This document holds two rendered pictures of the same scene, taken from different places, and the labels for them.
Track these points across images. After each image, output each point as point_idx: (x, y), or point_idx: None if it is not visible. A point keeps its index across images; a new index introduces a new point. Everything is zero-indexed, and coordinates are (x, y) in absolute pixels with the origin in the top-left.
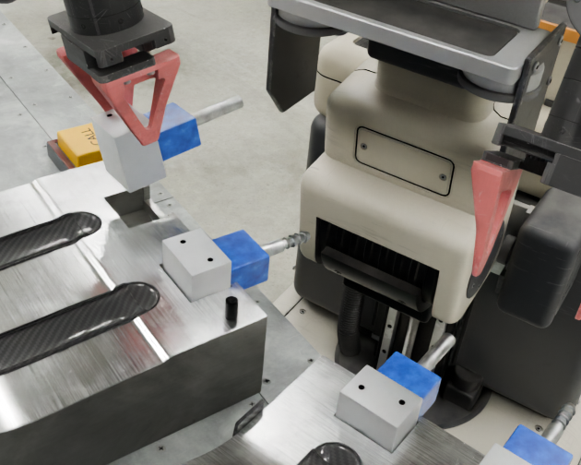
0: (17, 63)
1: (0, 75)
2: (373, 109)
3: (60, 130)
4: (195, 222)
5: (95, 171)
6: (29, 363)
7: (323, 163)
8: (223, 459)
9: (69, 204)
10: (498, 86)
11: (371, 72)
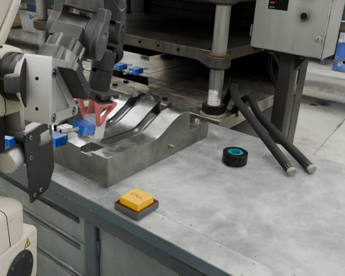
0: (229, 259)
1: (228, 247)
2: None
3: (165, 220)
4: (81, 194)
5: (112, 153)
6: None
7: (24, 228)
8: (53, 125)
9: (113, 144)
10: None
11: None
